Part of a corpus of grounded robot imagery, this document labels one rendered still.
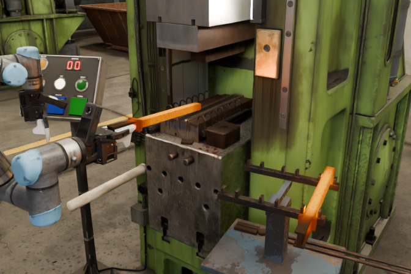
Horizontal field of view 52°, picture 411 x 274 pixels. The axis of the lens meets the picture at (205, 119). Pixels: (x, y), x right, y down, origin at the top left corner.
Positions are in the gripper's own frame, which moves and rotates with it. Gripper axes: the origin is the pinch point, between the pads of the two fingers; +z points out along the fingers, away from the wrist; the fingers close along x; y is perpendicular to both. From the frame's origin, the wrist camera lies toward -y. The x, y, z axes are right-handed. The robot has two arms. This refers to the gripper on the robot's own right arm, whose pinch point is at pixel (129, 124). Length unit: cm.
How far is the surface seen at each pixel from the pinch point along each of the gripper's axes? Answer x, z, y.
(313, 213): 52, 15, 18
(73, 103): -60, 25, 10
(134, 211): -54, 53, 72
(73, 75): -65, 30, -1
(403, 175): 36, 261, 103
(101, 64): -56, 39, -5
